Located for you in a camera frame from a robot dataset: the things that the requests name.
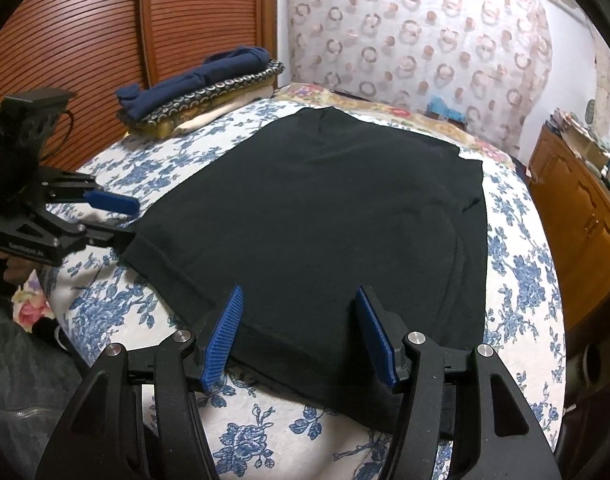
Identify ring print curtain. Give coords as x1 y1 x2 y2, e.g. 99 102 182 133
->
287 0 556 158

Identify person's grey jacket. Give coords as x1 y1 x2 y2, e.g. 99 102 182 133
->
0 305 151 480

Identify cream folded cloth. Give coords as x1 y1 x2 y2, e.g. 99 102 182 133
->
175 85 276 136

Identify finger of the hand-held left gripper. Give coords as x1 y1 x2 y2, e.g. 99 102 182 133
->
82 224 137 252
40 167 142 221

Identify black t-shirt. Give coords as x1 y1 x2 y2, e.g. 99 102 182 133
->
122 107 488 433

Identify dark round container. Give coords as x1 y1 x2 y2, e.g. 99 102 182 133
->
567 340 610 391

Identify wooden cabinet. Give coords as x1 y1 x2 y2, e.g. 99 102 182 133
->
527 125 610 331

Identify wooden louvered wardrobe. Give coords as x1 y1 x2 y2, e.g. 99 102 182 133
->
0 0 278 181

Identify blue floral bedspread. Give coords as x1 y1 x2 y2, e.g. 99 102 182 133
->
38 97 568 480

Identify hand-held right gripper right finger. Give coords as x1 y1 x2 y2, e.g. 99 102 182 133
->
354 285 558 480

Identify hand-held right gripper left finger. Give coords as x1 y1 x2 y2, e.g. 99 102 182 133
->
35 284 246 480

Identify small blue object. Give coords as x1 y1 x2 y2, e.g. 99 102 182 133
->
427 95 468 123

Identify clutter on cabinet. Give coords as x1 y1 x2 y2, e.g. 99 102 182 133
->
550 100 610 201

